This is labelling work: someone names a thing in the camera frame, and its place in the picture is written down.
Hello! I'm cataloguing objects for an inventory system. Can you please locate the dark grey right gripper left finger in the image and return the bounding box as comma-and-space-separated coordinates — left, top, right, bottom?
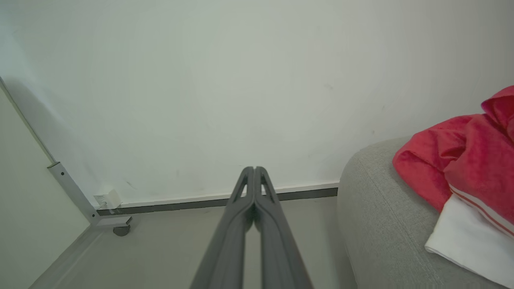
190, 166, 256, 289

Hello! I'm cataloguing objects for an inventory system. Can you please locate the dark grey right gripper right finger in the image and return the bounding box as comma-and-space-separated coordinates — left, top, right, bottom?
253, 166, 315, 289

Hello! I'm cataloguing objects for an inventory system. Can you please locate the red and white garment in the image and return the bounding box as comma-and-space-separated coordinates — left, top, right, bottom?
392, 85, 514, 289

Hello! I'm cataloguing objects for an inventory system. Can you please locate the white and grey baseboard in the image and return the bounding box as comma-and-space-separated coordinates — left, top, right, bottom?
98, 181, 340, 216

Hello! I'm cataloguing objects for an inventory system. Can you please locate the grey fabric sofa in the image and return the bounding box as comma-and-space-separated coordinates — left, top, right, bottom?
337, 136, 514, 289

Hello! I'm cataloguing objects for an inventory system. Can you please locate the white partition panel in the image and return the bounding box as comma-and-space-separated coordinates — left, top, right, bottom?
0, 76, 98, 289

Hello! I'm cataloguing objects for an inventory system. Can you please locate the white wall outlet box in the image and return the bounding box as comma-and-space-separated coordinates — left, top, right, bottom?
93, 188, 122, 210

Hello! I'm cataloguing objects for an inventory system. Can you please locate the grey metal frame leg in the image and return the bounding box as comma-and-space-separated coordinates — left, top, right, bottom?
47, 161, 133, 228

